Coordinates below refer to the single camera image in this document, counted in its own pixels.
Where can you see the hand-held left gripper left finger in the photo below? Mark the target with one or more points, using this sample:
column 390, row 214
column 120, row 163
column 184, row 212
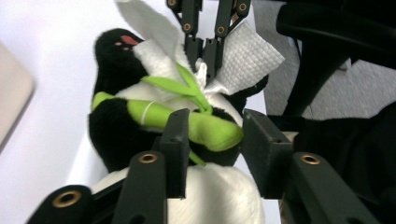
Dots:
column 176, row 155

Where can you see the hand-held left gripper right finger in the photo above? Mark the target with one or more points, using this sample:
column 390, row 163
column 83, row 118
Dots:
column 264, row 155

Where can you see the white wet wipe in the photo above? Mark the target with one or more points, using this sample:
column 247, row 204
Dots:
column 246, row 62

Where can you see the panda plush toy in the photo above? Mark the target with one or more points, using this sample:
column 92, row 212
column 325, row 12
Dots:
column 124, row 130

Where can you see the dark cloth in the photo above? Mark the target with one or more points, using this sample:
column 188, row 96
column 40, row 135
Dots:
column 342, row 149

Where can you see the black office chair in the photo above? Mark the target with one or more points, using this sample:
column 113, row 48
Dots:
column 327, row 37

